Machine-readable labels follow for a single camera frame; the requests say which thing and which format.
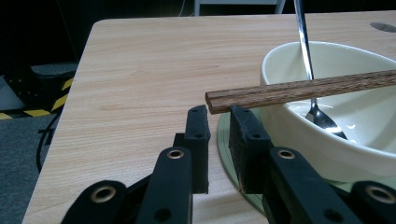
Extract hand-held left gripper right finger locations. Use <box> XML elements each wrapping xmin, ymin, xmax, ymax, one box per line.
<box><xmin>228</xmin><ymin>105</ymin><xmax>363</xmax><ymax>224</ymax></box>

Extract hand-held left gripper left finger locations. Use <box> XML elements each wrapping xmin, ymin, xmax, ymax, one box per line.
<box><xmin>136</xmin><ymin>104</ymin><xmax>212</xmax><ymax>224</ymax></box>

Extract cream ceramic bowl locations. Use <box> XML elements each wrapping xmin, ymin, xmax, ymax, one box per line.
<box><xmin>259</xmin><ymin>40</ymin><xmax>396</xmax><ymax>185</ymax></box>

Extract wooden chopsticks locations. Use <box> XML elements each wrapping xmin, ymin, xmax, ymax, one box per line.
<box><xmin>205</xmin><ymin>69</ymin><xmax>396</xmax><ymax>116</ymax></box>

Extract green round plate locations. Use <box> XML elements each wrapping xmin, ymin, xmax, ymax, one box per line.
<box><xmin>216</xmin><ymin>108</ymin><xmax>396</xmax><ymax>217</ymax></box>

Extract metal spoon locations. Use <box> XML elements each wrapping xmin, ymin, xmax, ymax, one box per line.
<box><xmin>293</xmin><ymin>0</ymin><xmax>348</xmax><ymax>141</ymax></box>

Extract black stand with striped base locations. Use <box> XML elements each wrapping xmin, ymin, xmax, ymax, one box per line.
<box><xmin>0</xmin><ymin>61</ymin><xmax>78</xmax><ymax>121</ymax></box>

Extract grey table grommet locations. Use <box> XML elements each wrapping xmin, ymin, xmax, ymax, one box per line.
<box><xmin>369</xmin><ymin>21</ymin><xmax>396</xmax><ymax>34</ymax></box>

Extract black floor cable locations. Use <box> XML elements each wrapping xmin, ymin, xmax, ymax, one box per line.
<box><xmin>35</xmin><ymin>112</ymin><xmax>64</xmax><ymax>174</ymax></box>

